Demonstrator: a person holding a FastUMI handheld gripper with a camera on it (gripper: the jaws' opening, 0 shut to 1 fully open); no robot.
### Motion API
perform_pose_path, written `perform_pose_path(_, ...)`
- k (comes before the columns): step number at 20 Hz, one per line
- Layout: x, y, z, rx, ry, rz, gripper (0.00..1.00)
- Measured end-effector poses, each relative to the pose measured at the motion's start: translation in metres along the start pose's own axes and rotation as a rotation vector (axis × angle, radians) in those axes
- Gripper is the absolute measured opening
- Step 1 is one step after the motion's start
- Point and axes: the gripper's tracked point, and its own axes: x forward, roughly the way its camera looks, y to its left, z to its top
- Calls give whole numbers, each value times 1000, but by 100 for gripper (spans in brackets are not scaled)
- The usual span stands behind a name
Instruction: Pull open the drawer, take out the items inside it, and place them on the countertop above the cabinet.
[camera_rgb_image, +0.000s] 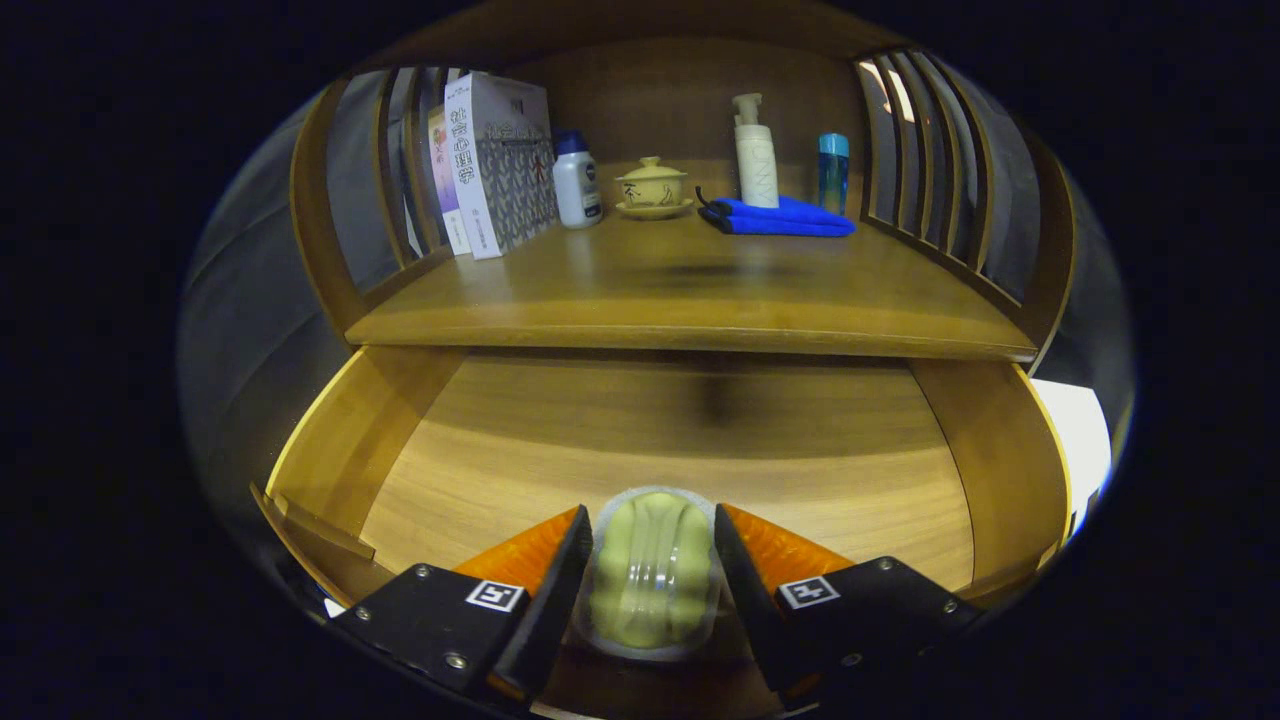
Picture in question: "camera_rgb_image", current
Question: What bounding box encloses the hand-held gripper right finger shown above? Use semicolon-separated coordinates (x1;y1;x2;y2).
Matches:
714;503;986;706

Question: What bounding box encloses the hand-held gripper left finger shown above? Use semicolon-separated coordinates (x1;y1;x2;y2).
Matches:
330;505;594;706

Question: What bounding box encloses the green handled scrub brush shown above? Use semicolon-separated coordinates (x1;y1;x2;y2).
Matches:
575;487;723;663

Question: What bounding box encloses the wooden drawer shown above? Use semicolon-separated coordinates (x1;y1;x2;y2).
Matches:
250;345;1073;720

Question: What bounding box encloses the wooden countertop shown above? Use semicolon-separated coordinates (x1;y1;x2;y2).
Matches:
345;160;1039;363

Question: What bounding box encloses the white grey printer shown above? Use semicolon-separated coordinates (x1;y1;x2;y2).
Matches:
1030;378;1113;541

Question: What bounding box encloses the folded blue cloth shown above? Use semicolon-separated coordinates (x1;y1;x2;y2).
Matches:
697;186;857;238

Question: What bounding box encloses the black backdrop cloth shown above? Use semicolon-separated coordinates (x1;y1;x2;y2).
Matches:
180;68;1136;521

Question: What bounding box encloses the white bottle with blue cap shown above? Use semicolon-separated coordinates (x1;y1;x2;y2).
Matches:
552;129;603;230

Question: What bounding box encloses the yellow lidded teacup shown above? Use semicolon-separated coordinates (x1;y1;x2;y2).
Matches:
613;156;694;221

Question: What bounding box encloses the slim blue bottle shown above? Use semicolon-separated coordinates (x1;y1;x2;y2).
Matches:
818;133;850;216

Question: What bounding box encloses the thin purple book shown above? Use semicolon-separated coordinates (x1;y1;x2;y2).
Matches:
428;103;471;256

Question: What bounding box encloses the white pump bottle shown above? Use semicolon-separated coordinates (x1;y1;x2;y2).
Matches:
732;93;780;209

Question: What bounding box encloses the thick white book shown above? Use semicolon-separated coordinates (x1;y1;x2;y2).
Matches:
444;72;559;261

